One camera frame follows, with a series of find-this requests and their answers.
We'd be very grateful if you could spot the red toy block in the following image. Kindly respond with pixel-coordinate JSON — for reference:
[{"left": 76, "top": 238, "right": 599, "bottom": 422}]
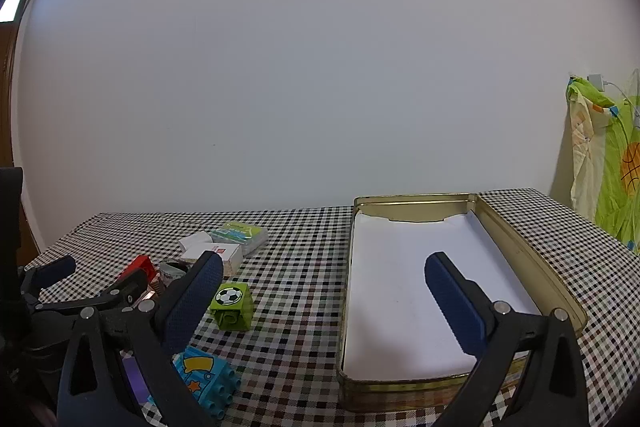
[{"left": 117, "top": 255, "right": 157, "bottom": 293}]

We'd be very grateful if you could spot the gold metal tin box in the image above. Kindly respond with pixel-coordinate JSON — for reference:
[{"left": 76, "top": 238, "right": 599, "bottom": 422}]
[{"left": 336, "top": 193, "right": 589, "bottom": 413}]

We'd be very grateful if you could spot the white box with red mark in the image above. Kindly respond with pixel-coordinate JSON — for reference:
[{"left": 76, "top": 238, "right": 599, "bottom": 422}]
[{"left": 181, "top": 243, "right": 244, "bottom": 274}]

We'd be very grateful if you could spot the purple card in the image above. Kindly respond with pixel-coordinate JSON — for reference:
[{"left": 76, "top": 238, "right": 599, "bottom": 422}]
[{"left": 122, "top": 354, "right": 151, "bottom": 403}]

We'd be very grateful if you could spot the small white paper box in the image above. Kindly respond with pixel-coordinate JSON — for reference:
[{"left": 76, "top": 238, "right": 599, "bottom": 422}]
[{"left": 179, "top": 231, "right": 216, "bottom": 253}]

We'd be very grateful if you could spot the blue star toy block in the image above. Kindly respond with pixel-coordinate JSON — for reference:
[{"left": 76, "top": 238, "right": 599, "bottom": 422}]
[{"left": 147, "top": 347, "right": 238, "bottom": 408}]

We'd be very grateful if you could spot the green basketball printed cloth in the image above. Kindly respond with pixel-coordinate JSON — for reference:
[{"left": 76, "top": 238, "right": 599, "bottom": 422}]
[{"left": 566, "top": 76, "right": 640, "bottom": 255}]

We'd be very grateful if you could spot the green soccer ball toy block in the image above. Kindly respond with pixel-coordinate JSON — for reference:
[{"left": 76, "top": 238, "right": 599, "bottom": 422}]
[{"left": 208, "top": 282, "right": 252, "bottom": 332}]

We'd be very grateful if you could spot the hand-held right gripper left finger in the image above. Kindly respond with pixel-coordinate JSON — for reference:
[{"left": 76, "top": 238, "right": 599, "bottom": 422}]
[{"left": 57, "top": 251, "right": 224, "bottom": 427}]

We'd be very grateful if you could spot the clear floss pick box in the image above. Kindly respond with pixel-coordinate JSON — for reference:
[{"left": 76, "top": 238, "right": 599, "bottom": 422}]
[{"left": 210, "top": 222, "right": 268, "bottom": 258}]

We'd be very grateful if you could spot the checkered tablecloth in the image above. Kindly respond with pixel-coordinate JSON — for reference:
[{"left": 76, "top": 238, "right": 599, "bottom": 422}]
[{"left": 22, "top": 188, "right": 640, "bottom": 427}]

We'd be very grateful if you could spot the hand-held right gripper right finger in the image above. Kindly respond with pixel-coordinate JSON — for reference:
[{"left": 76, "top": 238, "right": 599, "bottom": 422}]
[{"left": 424, "top": 251, "right": 591, "bottom": 427}]

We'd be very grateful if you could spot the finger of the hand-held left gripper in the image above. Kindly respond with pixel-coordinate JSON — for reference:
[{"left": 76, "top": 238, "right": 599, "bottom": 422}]
[
  {"left": 22, "top": 256, "right": 77, "bottom": 303},
  {"left": 37, "top": 269, "right": 151, "bottom": 314}
]

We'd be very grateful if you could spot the white charger cable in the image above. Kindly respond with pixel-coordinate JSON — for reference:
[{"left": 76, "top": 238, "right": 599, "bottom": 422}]
[{"left": 602, "top": 67, "right": 640, "bottom": 128}]

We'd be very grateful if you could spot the wooden door frame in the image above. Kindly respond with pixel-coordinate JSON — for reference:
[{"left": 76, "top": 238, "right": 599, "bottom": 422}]
[{"left": 0, "top": 0, "right": 41, "bottom": 258}]

